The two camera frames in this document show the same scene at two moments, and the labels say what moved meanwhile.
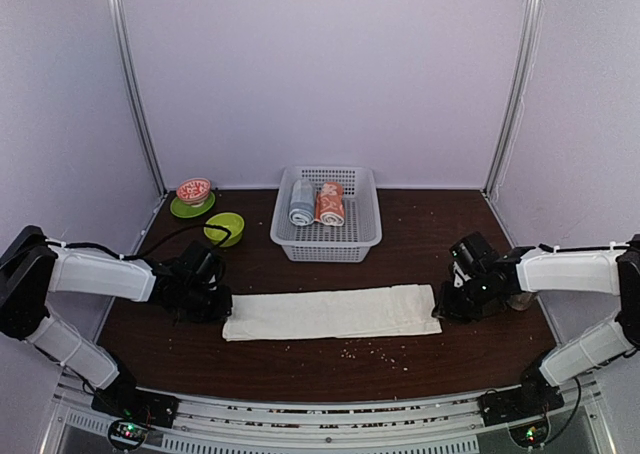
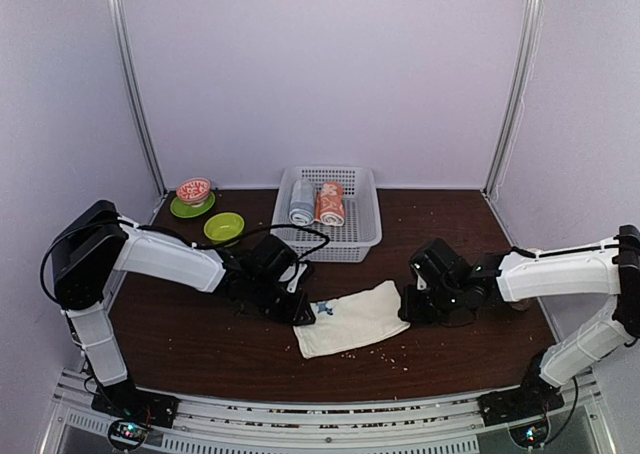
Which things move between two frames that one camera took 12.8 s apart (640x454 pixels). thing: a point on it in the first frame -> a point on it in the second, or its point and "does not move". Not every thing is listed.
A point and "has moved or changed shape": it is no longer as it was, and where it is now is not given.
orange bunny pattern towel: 330,207 does not move
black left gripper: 222,310 -> 293,315
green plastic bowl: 229,221 does not move
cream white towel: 357,312 has moved or changed shape
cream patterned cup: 520,301 does not move
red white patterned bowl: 194,191 does not move
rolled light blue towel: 302,202 does not move
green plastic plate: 185,210 does not move
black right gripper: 448,311 -> 408,311
